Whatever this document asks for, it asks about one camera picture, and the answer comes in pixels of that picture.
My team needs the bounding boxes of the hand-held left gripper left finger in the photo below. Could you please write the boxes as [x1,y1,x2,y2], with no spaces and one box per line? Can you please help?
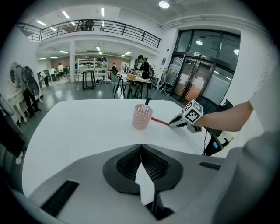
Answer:
[29,143,158,224]

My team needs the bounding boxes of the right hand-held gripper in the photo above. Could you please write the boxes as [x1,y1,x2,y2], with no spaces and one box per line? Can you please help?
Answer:
[168,99,203,133]

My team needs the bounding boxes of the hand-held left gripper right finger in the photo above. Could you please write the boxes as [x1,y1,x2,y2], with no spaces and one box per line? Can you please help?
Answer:
[141,143,226,220]

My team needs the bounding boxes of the red pen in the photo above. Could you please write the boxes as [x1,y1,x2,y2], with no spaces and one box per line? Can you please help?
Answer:
[150,117,170,126]

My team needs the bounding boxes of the pink plastic cup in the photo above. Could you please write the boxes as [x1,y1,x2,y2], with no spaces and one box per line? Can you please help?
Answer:
[131,103,154,130]

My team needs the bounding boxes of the person's right forearm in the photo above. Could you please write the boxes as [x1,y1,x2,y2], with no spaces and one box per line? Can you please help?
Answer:
[194,100,256,133]

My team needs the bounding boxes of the black mesh office chair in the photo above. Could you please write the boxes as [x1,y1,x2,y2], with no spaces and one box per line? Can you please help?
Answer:
[196,95,235,156]

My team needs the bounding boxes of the clothes rack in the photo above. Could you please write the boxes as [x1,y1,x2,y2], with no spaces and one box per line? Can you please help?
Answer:
[159,67,178,88]

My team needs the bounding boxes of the glass double door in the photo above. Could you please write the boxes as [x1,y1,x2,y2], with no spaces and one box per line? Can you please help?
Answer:
[171,29,241,106]

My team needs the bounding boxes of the wooden table with black legs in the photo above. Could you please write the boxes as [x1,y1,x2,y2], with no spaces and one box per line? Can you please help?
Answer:
[120,73,152,99]

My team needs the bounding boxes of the person's white shirt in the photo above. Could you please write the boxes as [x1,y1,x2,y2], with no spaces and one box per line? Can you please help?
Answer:
[218,43,280,224]

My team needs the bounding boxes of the grey chair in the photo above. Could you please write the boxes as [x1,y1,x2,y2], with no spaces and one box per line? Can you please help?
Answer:
[109,71,125,99]

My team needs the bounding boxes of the black high table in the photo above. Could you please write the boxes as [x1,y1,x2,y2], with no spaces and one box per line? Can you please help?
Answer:
[82,70,96,91]

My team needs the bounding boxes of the black balcony railing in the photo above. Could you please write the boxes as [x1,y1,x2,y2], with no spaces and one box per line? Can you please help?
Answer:
[17,19,162,49]

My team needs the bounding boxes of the white wall pipes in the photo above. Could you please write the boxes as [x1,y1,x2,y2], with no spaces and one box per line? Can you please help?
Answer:
[158,14,241,28]

